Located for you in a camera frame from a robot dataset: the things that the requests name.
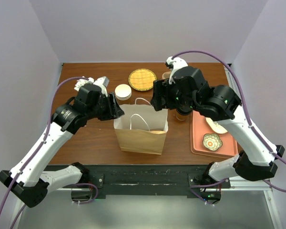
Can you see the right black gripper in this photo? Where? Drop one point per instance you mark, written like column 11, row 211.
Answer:
column 162, row 87

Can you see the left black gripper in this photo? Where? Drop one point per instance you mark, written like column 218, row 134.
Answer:
column 114, row 110

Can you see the brown paper bag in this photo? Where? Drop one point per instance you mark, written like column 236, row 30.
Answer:
column 133, row 128

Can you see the brown paper coffee cup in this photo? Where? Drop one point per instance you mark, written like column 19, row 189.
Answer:
column 181, row 117

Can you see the black coffee cup lid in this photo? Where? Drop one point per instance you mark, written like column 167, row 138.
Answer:
column 184, row 110

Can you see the single cardboard cup carrier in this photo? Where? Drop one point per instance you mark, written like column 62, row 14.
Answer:
column 157, row 132

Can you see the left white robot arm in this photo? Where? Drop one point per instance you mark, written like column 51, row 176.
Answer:
column 26, row 180

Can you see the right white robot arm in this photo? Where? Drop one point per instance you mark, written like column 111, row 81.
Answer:
column 256, row 161

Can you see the stack of paper cups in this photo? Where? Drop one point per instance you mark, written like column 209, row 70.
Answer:
column 123, row 92

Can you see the yellow woven coaster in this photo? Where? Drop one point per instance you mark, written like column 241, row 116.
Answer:
column 142, row 79

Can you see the white wrapped straws bundle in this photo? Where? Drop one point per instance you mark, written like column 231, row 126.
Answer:
column 82, row 81

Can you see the pink plastic tray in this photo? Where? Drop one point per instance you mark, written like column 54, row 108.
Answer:
column 200, row 128

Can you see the white square bowl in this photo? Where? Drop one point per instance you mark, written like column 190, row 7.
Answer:
column 217, row 128

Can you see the floral patterned small dish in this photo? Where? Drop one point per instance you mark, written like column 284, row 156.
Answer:
column 212, row 141

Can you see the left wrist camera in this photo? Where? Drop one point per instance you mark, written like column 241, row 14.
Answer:
column 101, row 82

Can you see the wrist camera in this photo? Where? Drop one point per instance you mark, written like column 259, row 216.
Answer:
column 101, row 82
column 174, row 64

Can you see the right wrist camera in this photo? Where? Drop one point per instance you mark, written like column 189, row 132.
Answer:
column 174, row 64

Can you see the aluminium frame rail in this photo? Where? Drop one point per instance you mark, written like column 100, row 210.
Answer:
column 245, row 205

